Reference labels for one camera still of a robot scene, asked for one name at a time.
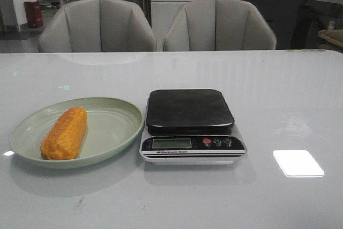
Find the black silver kitchen scale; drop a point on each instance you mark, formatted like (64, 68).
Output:
(190, 127)

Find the pale green plate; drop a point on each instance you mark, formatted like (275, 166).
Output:
(112, 125)

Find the red trash bin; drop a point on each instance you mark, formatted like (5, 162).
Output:
(33, 14)

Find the grey left armchair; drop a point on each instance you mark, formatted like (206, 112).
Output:
(88, 26)

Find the beige cushion at right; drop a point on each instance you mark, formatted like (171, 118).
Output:
(332, 40)

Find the grey armchair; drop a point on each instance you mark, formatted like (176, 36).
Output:
(88, 26)
(219, 25)

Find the grey right armchair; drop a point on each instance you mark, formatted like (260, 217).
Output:
(219, 25)

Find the orange corn cob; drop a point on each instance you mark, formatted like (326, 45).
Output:
(63, 141)

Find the dark appliance at right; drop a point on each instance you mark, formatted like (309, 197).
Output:
(312, 17)

